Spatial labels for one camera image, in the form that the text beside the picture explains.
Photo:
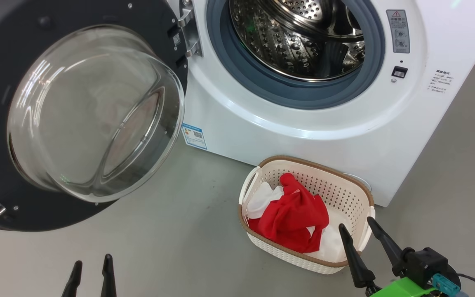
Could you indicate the round white drain cover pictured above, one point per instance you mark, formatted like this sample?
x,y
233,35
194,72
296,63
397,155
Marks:
x,y
361,181

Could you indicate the cream basket with brown rim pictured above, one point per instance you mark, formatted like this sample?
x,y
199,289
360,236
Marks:
x,y
344,194

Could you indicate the grey rubber door gasket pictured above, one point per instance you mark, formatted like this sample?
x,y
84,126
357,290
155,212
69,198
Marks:
x,y
303,93

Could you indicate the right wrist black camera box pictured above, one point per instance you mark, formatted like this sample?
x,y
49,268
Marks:
x,y
425,264

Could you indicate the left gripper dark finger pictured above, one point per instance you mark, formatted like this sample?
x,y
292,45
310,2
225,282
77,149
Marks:
x,y
74,280
108,280

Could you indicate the right wrist teal connector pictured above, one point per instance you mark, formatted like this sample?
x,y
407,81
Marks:
x,y
445,285

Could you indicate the white front-load washing machine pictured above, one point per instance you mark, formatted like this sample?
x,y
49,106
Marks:
x,y
303,132

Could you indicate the blue energy label sticker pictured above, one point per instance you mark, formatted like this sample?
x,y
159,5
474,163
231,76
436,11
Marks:
x,y
194,136

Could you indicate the metal door hinge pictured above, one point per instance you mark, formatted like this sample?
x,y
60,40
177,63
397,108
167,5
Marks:
x,y
190,33

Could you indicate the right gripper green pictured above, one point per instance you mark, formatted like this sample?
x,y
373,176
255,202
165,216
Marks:
x,y
402,289

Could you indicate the steel perforated drum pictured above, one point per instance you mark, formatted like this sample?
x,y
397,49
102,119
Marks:
x,y
283,41

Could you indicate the grey warning sticker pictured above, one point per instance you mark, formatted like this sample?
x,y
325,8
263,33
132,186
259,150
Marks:
x,y
398,31

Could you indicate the red white printed jersey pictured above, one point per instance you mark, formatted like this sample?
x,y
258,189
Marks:
x,y
262,198

